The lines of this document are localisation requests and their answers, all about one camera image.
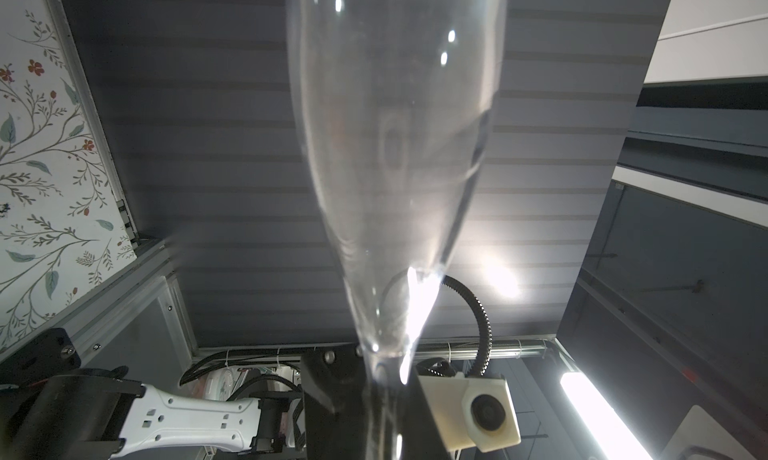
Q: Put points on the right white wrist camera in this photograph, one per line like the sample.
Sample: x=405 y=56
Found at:
x=472 y=412

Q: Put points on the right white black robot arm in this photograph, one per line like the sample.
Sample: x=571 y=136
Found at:
x=54 y=408

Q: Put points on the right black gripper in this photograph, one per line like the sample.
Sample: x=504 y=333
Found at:
x=342 y=423

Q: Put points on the floral table mat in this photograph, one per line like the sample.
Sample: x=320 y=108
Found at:
x=62 y=234

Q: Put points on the clear wine glass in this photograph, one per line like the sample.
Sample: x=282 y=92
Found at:
x=392 y=102

